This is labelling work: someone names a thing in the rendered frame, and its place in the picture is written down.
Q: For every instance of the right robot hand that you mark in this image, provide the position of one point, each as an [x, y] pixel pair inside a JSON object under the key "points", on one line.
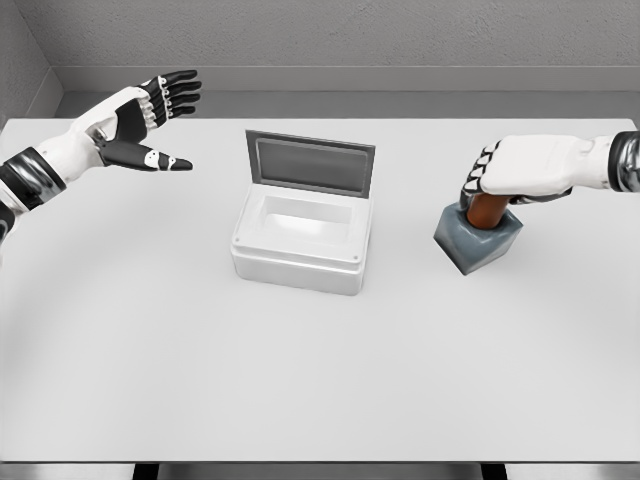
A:
{"points": [[525, 162]]}

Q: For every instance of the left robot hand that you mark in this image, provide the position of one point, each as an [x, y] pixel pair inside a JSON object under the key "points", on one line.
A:
{"points": [[107, 120]]}

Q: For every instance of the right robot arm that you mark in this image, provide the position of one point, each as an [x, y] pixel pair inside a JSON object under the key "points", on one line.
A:
{"points": [[617, 161]]}

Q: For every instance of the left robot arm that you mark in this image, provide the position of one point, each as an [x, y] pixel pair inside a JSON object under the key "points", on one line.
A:
{"points": [[35, 172]]}

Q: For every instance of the grey hinged box lid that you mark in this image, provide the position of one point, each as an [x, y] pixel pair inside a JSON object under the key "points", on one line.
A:
{"points": [[310, 162]]}

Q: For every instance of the white rectangular box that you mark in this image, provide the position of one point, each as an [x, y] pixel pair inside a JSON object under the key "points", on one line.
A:
{"points": [[300, 260]]}

